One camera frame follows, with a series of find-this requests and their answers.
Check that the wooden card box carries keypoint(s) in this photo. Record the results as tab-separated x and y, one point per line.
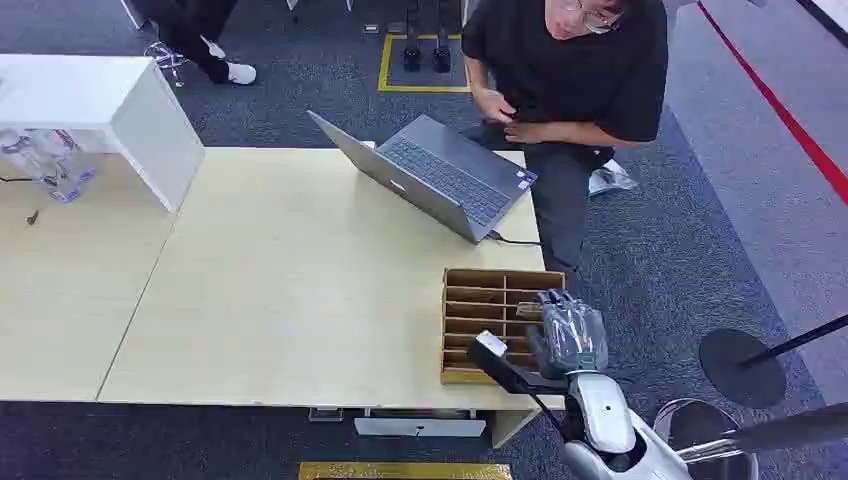
480	311

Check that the person's right hand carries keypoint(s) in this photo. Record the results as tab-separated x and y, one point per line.
495	106

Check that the red floor tape line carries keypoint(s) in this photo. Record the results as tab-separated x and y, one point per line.
788	119

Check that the white shelf stand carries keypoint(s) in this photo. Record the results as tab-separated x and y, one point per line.
126	112

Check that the grey laptop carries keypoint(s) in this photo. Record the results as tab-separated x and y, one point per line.
444	175

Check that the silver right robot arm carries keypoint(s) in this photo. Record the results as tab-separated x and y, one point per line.
606	417

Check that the person's glasses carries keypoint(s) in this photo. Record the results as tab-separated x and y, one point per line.
596	16

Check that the seated person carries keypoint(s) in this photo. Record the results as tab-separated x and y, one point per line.
576	79

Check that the pale wooden desk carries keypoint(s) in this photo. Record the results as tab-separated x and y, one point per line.
265	285

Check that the dark stanchion pole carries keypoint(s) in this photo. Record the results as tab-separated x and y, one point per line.
782	430

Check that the black stanchion base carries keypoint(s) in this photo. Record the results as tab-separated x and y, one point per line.
738	371

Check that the standing person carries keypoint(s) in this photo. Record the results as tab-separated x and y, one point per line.
199	40

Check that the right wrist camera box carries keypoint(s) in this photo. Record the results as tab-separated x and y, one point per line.
503	368

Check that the clear plastic bag with items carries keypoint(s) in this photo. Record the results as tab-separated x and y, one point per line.
46	162

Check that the person's hand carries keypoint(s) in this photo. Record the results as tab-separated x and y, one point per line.
495	106
526	132

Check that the card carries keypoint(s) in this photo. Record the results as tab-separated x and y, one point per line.
528	309

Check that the white under-desk tray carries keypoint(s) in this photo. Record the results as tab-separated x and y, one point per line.
417	425

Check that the small black plug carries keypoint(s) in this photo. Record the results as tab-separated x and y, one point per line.
32	216

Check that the yellow floor tape square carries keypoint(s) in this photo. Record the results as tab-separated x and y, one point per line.
384	66

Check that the person's left hand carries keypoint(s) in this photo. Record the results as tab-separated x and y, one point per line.
526	132

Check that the chrome-rimmed stanchion base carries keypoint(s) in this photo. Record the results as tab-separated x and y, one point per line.
696	427

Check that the black robot legs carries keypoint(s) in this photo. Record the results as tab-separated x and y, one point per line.
427	53

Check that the crumpled plastic bag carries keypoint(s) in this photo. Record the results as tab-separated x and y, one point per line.
609	179

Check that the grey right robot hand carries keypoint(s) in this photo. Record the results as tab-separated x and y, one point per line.
575	334

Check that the gold plate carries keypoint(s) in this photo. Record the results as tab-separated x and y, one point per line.
404	472

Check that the black stanchion pole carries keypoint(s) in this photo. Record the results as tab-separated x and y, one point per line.
805	339

